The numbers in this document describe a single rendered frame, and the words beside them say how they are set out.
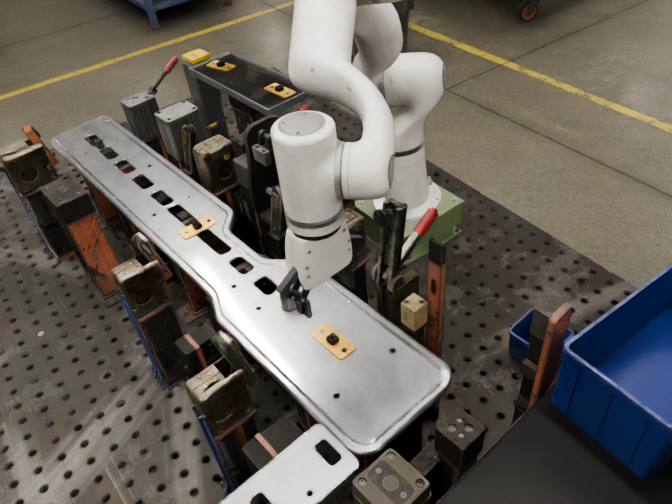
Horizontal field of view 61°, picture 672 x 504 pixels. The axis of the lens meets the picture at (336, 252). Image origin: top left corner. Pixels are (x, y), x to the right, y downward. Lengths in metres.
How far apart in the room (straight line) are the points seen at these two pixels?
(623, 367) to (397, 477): 0.40
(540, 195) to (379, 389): 2.22
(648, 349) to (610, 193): 2.16
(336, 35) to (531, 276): 0.96
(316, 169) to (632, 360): 0.59
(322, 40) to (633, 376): 0.68
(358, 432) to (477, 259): 0.82
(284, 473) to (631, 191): 2.59
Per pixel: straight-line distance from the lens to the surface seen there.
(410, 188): 1.55
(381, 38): 1.21
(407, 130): 1.44
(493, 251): 1.65
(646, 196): 3.19
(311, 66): 0.81
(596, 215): 3.00
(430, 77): 1.38
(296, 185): 0.75
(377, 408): 0.95
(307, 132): 0.73
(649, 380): 1.01
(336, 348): 1.02
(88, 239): 1.59
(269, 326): 1.08
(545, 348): 0.87
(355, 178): 0.74
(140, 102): 1.81
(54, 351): 1.65
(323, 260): 0.85
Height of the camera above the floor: 1.80
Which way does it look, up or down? 42 degrees down
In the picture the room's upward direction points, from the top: 7 degrees counter-clockwise
